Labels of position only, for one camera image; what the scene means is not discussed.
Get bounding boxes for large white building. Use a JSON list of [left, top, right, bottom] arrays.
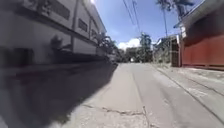
[[0, 0, 108, 69]]

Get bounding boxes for grey concrete road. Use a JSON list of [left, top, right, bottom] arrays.
[[0, 62, 224, 128]]

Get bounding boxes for dark gate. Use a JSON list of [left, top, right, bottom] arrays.
[[170, 35, 181, 68]]

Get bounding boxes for palm trees beside building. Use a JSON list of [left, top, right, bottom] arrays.
[[95, 32, 121, 63]]

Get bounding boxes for grey overgrown wall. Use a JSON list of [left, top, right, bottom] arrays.
[[152, 35, 174, 65]]

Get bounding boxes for overhead wires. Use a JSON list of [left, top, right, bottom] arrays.
[[121, 0, 142, 34]]

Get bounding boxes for tall palm tree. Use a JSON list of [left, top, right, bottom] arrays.
[[155, 0, 195, 38]]

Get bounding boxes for building with red wall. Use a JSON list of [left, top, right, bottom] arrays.
[[173, 0, 224, 71]]

